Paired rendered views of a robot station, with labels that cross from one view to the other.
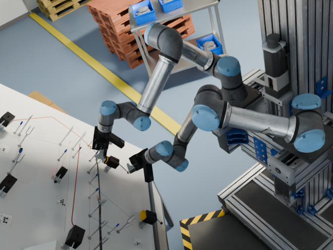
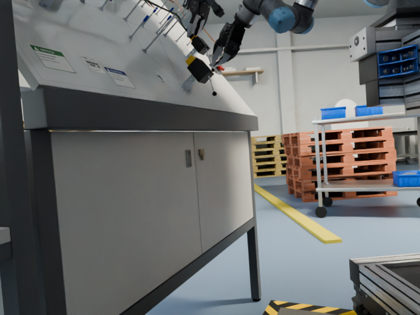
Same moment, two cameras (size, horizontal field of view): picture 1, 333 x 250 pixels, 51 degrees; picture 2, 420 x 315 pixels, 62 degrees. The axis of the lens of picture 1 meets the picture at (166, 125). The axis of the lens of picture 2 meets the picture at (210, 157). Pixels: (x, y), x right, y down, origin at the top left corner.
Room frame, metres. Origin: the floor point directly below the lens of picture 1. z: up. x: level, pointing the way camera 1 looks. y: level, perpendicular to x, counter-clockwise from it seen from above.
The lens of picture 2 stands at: (0.05, -0.11, 0.76)
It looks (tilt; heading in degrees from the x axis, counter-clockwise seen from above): 2 degrees down; 18
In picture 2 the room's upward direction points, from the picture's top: 4 degrees counter-clockwise
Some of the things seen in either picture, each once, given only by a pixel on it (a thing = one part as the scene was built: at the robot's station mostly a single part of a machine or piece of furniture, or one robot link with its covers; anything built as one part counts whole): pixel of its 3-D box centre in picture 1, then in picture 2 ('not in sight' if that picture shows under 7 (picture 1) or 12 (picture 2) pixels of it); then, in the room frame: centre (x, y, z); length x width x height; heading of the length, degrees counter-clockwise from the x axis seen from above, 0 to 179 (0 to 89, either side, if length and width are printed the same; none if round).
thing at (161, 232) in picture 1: (155, 214); (227, 182); (1.37, 0.26, 0.60); 0.55 x 0.03 x 0.39; 174
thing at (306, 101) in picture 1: (306, 110); not in sight; (1.05, -0.59, 1.33); 0.13 x 0.12 x 0.14; 154
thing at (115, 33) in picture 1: (142, 18); (335, 162); (4.71, -0.22, 0.41); 1.14 x 0.82 x 0.81; 110
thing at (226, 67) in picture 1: (228, 71); not in sight; (1.53, -0.42, 1.33); 0.13 x 0.12 x 0.14; 23
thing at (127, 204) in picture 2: not in sight; (145, 210); (0.82, 0.33, 0.60); 0.55 x 0.02 x 0.39; 174
